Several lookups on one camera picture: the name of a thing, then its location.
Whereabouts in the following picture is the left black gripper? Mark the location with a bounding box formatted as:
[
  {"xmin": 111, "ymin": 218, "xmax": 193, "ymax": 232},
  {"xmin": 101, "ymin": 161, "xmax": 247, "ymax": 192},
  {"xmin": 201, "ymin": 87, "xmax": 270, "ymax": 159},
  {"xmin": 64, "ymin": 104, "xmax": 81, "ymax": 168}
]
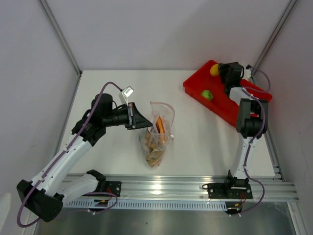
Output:
[{"xmin": 103, "ymin": 102, "xmax": 153, "ymax": 130}]

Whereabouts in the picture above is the yellow potato toy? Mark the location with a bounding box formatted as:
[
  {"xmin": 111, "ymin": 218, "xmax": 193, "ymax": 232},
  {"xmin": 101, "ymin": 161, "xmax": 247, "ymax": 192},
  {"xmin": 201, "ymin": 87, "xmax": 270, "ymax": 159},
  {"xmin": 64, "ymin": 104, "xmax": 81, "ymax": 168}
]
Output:
[{"xmin": 210, "ymin": 64, "xmax": 220, "ymax": 77}]

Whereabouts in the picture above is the red brown meat slice toy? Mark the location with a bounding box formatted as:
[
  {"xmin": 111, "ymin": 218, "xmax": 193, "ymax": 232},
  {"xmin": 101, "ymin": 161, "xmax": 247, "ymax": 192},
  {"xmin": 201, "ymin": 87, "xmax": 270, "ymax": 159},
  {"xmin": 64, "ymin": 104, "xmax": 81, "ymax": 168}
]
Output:
[{"xmin": 156, "ymin": 116, "xmax": 169, "ymax": 143}]

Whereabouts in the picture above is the clear pink zip top bag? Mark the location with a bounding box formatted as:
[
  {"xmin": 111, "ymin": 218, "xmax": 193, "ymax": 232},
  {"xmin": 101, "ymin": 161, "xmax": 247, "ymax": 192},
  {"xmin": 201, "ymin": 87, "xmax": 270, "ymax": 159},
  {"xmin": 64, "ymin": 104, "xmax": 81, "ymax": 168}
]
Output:
[{"xmin": 139, "ymin": 102, "xmax": 175, "ymax": 168}]

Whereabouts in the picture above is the green vegetable toy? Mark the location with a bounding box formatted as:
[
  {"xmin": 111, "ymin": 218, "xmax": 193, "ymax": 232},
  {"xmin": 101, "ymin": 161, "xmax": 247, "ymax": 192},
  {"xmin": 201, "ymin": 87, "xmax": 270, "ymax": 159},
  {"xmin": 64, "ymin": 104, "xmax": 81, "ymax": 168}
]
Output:
[{"xmin": 201, "ymin": 90, "xmax": 213, "ymax": 101}]

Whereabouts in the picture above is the brown longan bunch toy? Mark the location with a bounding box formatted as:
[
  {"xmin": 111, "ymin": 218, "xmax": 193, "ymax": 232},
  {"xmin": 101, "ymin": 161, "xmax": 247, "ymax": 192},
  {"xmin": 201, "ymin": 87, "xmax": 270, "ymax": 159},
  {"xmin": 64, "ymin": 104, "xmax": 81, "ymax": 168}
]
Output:
[{"xmin": 140, "ymin": 131, "xmax": 166, "ymax": 168}]

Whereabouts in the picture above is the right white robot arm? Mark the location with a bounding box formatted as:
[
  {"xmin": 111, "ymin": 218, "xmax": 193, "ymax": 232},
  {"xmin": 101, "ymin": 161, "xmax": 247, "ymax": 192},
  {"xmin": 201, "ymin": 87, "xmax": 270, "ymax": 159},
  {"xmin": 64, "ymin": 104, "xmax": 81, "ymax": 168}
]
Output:
[{"xmin": 218, "ymin": 62, "xmax": 268, "ymax": 198}]

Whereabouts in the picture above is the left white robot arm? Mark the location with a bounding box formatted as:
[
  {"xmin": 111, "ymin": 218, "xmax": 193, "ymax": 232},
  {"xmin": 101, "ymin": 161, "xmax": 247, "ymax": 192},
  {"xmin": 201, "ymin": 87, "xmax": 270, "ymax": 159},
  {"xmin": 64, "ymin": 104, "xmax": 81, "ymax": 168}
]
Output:
[{"xmin": 17, "ymin": 94, "xmax": 153, "ymax": 222}]

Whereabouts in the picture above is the red plastic tray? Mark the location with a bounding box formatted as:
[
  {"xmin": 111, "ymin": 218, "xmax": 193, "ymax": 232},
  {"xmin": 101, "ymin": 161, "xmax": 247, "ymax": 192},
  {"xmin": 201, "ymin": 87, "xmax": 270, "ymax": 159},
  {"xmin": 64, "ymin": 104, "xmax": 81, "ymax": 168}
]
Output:
[{"xmin": 183, "ymin": 60, "xmax": 272, "ymax": 127}]

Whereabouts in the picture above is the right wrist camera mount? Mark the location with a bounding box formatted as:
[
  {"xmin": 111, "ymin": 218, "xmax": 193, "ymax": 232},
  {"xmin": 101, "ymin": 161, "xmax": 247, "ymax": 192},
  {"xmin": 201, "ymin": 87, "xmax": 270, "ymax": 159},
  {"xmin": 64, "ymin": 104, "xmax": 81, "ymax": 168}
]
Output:
[{"xmin": 245, "ymin": 65, "xmax": 253, "ymax": 80}]

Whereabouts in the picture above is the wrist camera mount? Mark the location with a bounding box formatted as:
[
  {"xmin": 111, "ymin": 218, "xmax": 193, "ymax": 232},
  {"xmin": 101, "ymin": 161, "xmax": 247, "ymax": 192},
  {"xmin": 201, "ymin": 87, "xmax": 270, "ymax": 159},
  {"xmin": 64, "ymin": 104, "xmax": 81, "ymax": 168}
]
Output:
[
  {"xmin": 245, "ymin": 65, "xmax": 253, "ymax": 80},
  {"xmin": 119, "ymin": 86, "xmax": 134, "ymax": 105}
]

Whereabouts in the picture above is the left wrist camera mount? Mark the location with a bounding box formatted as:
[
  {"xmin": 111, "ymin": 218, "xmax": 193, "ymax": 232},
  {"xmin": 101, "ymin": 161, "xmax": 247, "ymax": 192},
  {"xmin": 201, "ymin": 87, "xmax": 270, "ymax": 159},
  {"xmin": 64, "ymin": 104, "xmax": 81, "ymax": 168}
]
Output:
[{"xmin": 119, "ymin": 86, "xmax": 134, "ymax": 105}]

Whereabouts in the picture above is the aluminium frame rail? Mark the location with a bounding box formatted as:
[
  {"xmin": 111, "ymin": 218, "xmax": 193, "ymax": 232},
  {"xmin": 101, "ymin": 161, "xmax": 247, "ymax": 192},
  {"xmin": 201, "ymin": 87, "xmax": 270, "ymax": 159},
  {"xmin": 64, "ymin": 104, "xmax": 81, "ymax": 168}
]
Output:
[{"xmin": 107, "ymin": 175, "xmax": 299, "ymax": 202}]

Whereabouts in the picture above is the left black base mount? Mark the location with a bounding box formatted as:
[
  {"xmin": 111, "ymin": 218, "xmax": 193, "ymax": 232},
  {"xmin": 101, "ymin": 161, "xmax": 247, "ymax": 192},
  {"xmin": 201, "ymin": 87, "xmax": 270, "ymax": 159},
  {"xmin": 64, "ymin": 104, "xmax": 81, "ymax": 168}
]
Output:
[{"xmin": 85, "ymin": 169, "xmax": 122, "ymax": 197}]

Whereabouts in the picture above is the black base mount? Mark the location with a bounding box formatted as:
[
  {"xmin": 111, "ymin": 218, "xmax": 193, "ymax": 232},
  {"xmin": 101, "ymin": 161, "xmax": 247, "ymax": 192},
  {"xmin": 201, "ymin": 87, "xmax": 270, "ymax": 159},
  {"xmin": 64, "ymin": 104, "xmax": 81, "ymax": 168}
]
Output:
[
  {"xmin": 202, "ymin": 170, "xmax": 253, "ymax": 199},
  {"xmin": 85, "ymin": 169, "xmax": 122, "ymax": 197}
]

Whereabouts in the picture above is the white slotted cable duct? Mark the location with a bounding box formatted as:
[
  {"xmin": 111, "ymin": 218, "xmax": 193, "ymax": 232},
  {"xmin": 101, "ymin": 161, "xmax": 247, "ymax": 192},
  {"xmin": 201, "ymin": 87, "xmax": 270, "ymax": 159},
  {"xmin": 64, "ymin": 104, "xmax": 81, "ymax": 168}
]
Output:
[{"xmin": 64, "ymin": 198, "xmax": 227, "ymax": 211}]

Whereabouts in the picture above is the right corner aluminium post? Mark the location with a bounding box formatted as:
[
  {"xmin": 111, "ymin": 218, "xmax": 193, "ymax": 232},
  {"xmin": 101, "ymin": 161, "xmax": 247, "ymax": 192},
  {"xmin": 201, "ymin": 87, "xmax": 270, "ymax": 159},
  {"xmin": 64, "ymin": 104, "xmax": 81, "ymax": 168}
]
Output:
[{"xmin": 251, "ymin": 0, "xmax": 300, "ymax": 79}]

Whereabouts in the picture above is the corner aluminium post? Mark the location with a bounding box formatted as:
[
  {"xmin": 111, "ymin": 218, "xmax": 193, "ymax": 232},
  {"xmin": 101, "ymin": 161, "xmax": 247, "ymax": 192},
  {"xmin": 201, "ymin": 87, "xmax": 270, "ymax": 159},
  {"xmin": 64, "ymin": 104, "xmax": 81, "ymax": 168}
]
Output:
[
  {"xmin": 37, "ymin": 0, "xmax": 82, "ymax": 77},
  {"xmin": 251, "ymin": 0, "xmax": 300, "ymax": 79}
]

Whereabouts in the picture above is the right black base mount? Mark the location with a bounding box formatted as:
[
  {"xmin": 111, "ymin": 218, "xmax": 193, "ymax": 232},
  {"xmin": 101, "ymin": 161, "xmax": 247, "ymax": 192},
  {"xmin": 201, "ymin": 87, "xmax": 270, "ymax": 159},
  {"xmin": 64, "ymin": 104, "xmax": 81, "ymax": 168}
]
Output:
[{"xmin": 202, "ymin": 170, "xmax": 253, "ymax": 199}]

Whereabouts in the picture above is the left corner aluminium post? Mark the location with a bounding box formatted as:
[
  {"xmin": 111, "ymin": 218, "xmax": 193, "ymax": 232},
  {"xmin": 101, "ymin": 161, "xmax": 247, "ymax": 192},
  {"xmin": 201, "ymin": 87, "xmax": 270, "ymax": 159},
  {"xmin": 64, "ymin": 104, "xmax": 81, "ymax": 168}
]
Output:
[{"xmin": 37, "ymin": 0, "xmax": 82, "ymax": 77}]

